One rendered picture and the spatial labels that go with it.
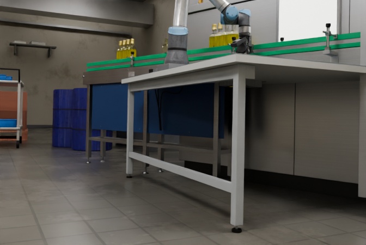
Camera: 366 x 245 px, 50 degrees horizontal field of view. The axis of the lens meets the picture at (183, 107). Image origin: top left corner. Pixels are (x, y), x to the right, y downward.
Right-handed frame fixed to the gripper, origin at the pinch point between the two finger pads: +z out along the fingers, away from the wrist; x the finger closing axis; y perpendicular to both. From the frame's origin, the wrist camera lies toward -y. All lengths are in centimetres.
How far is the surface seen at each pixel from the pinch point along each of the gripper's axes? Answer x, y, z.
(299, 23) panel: -20, 35, -30
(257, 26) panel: 12.1, 33.9, -31.6
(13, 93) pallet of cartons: 534, 68, 3
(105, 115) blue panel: 157, 4, 34
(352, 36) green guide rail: -60, 20, -13
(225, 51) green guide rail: 20.6, 8.2, -11.5
